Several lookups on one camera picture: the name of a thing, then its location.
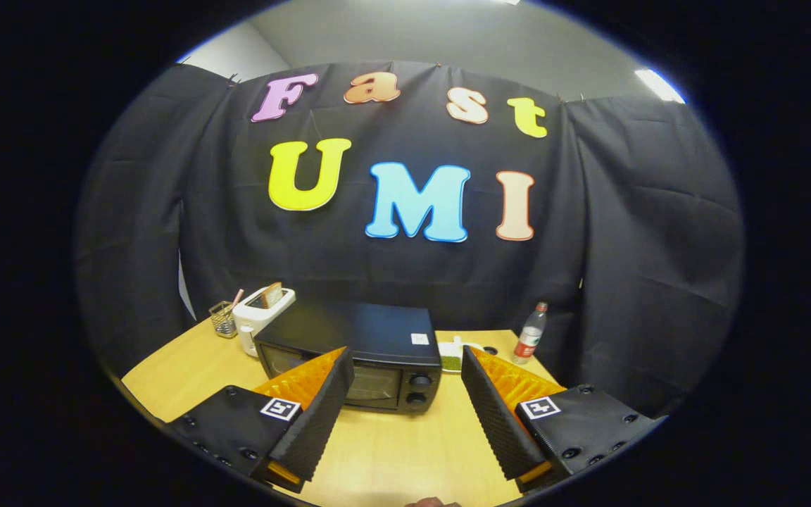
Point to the white bread toaster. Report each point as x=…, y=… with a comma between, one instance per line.
x=254, y=322

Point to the black toaster oven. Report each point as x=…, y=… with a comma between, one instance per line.
x=363, y=331

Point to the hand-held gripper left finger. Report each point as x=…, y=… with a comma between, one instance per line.
x=314, y=422

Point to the brown bread slice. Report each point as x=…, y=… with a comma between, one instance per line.
x=272, y=294

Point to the small ceiling light panel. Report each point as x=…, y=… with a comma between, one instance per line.
x=659, y=86

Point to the white divided snack dish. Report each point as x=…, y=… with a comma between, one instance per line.
x=451, y=362

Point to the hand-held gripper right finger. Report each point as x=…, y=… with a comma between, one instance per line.
x=500, y=429

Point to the clear bottle with red label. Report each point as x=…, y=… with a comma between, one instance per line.
x=529, y=338

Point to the pink pen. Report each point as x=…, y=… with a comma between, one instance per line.
x=237, y=298

